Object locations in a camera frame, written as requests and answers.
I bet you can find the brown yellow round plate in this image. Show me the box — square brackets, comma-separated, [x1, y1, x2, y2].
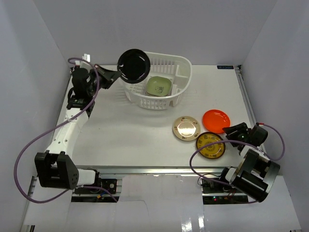
[196, 132, 226, 160]

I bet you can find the black round plate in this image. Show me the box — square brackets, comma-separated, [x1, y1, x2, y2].
[117, 49, 151, 84]

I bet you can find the beige round calligraphy plate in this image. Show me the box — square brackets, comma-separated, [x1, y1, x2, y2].
[172, 116, 201, 141]

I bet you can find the orange round plate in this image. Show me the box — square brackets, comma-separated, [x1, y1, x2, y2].
[202, 109, 231, 134]

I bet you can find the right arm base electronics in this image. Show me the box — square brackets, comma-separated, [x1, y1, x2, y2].
[197, 179, 249, 205]

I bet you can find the white plastic dish basket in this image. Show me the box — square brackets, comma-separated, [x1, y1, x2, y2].
[120, 52, 192, 111]

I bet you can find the right blue corner label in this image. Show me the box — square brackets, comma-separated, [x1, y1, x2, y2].
[217, 65, 234, 70]

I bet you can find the green square panda plate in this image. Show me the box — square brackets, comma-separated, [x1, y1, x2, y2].
[145, 76, 172, 97]

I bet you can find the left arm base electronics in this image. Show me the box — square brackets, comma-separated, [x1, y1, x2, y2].
[71, 178, 119, 203]

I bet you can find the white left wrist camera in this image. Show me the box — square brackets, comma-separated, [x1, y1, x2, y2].
[74, 54, 91, 66]

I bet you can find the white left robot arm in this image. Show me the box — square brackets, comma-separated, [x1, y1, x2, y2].
[34, 65, 121, 193]

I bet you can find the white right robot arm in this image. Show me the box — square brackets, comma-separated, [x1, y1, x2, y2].
[218, 122, 281, 203]

